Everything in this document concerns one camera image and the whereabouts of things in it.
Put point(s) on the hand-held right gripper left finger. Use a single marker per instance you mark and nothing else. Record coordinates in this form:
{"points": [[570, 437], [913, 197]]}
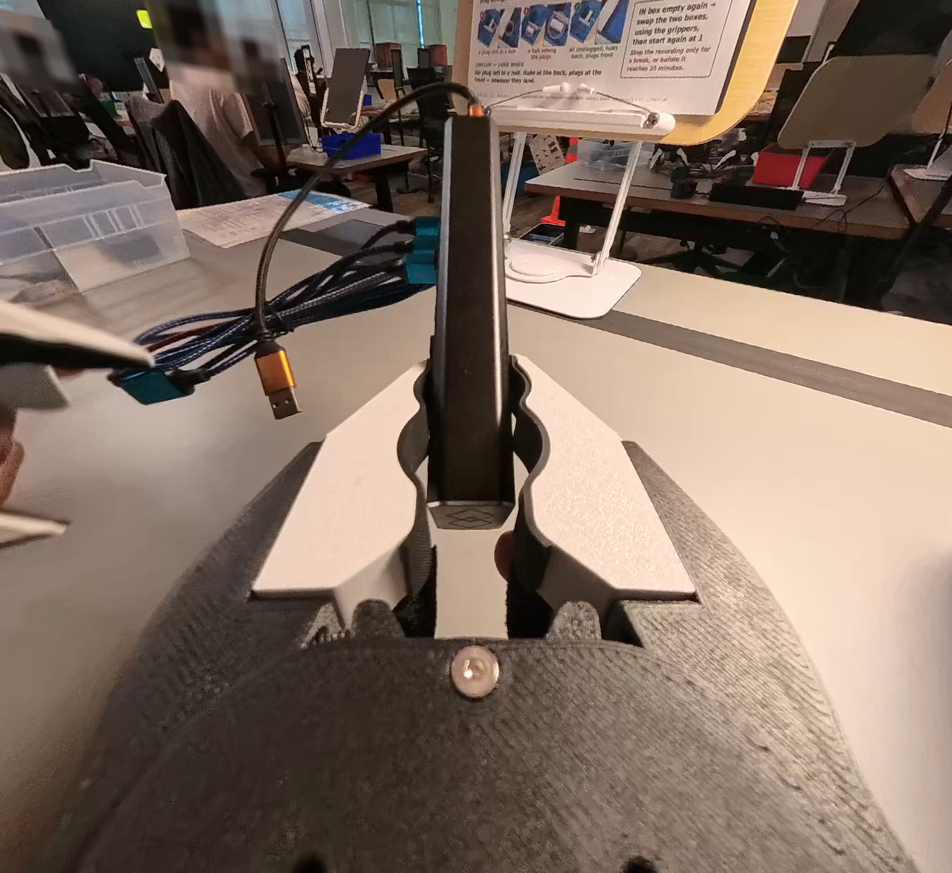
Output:
{"points": [[335, 516]]}

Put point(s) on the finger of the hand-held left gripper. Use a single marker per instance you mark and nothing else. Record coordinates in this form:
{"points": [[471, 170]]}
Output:
{"points": [[59, 341]]}

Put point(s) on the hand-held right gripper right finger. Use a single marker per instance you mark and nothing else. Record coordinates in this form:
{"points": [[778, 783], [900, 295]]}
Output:
{"points": [[610, 523]]}

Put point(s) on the clear plastic bin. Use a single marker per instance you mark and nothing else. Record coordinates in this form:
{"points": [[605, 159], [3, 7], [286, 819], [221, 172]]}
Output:
{"points": [[111, 233]]}

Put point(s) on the black usb hub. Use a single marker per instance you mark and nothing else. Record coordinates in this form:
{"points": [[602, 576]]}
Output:
{"points": [[468, 293]]}

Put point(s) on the person's left hand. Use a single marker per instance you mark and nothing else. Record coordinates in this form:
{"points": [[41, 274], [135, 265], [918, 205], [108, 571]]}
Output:
{"points": [[7, 456]]}

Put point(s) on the blue white paper sheet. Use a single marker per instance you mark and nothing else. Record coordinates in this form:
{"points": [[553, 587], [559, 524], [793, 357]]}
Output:
{"points": [[245, 218]]}

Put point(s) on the orange traffic cone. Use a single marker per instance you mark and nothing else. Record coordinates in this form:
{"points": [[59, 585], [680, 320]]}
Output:
{"points": [[556, 211]]}

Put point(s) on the black monitor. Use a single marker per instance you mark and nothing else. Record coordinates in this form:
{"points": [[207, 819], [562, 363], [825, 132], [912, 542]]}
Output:
{"points": [[89, 25]]}

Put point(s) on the grey monitor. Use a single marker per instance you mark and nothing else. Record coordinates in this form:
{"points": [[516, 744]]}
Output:
{"points": [[279, 106]]}

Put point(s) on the work table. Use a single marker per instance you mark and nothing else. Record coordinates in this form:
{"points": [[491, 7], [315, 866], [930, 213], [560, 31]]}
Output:
{"points": [[372, 157], [632, 188]]}

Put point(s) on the small blue bin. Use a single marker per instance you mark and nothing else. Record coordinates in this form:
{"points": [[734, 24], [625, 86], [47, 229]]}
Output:
{"points": [[349, 147]]}

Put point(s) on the clear storage box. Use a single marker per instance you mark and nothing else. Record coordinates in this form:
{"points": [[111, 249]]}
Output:
{"points": [[602, 155]]}

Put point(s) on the printed picture card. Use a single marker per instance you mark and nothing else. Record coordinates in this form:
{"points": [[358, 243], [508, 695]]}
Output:
{"points": [[550, 155]]}

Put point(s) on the grey tilted board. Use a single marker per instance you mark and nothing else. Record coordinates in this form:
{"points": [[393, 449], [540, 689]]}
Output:
{"points": [[346, 84]]}

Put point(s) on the red bin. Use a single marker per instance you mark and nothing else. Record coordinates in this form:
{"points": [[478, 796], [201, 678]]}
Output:
{"points": [[788, 166]]}

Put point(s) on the tan board on stand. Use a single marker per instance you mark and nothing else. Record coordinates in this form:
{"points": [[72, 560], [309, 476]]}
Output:
{"points": [[855, 99]]}

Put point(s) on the instruction sheet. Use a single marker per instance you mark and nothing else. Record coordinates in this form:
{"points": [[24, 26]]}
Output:
{"points": [[595, 17]]}

